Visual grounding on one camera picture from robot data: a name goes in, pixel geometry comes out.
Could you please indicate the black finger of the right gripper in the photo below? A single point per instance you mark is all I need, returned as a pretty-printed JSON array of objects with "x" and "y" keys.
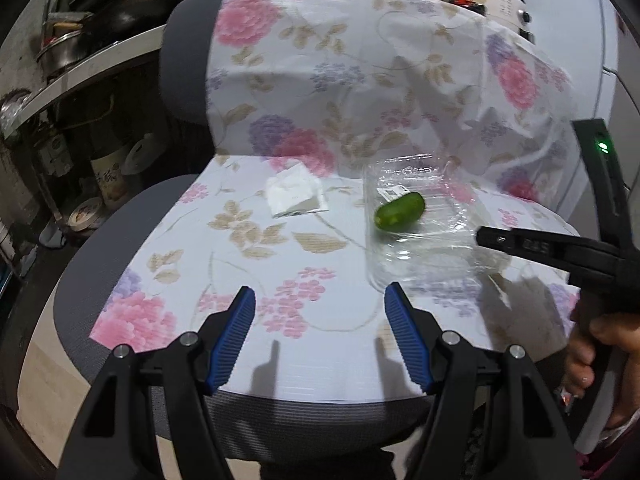
[{"x": 499, "y": 240}]

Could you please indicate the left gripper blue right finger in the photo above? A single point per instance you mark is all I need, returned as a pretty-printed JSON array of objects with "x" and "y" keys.
[{"x": 413, "y": 332}]

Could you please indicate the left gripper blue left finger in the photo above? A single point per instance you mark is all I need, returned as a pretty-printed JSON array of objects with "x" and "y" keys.
[{"x": 231, "y": 337}]

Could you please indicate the clear plastic clamshell tray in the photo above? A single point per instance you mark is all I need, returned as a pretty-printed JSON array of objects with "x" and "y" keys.
[{"x": 441, "y": 245}]

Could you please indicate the white paper tissue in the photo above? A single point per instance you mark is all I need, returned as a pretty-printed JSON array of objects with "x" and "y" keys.
[{"x": 295, "y": 191}]

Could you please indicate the person's right hand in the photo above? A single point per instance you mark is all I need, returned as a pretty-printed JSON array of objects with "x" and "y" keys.
[{"x": 617, "y": 330}]

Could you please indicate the floral cloth chair cover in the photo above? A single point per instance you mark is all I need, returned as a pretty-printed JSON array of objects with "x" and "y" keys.
[{"x": 514, "y": 158}]

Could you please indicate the silver refrigerator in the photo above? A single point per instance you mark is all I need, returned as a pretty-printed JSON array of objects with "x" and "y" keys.
[{"x": 596, "y": 48}]

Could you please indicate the white rice cooker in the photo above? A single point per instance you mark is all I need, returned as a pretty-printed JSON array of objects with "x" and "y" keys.
[{"x": 511, "y": 14}]

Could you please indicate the steel cooking pot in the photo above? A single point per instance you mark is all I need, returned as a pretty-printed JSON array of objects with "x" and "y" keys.
[{"x": 65, "y": 41}]

